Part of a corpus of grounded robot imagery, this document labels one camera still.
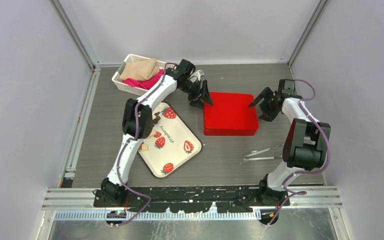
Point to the red chocolate box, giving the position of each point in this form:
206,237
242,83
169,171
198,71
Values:
229,132

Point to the red box lid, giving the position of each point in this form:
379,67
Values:
230,111

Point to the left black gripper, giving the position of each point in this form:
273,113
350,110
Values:
200,95

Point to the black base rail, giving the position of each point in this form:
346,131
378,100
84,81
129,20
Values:
191,199

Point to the white square chocolate lower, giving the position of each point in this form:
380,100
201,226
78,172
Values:
144,148

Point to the strawberry print white tray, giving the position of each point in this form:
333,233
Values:
173,145

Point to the magenta cloth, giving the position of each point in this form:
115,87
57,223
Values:
144,84

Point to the beige cloth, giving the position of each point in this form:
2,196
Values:
140,70

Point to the white plastic basket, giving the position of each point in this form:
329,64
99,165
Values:
166,85

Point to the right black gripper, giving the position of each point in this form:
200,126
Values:
267,93

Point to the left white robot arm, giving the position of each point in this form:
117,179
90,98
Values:
137,123

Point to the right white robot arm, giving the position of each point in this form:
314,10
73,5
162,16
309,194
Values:
305,150

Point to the dark flower chocolate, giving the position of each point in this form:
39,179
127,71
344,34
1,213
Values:
157,118

